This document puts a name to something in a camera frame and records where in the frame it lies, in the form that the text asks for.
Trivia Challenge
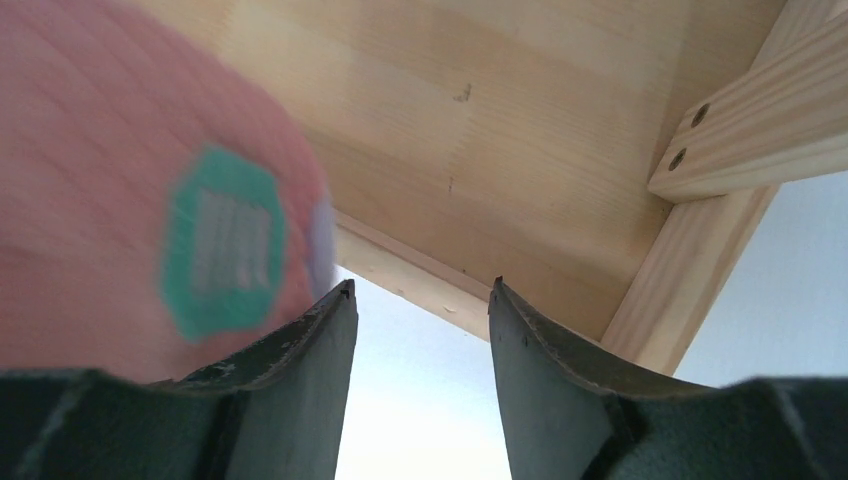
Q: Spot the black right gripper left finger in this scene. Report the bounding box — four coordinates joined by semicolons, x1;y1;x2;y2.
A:
1;280;358;479

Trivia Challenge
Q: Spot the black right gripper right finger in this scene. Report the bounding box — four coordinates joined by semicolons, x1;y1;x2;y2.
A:
488;279;847;479

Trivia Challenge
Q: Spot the pink sock with green patch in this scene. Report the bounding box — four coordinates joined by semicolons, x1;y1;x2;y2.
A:
1;1;334;383

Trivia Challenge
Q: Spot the wooden hanger rack stand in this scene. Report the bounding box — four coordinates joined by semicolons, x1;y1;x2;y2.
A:
125;0;848;377

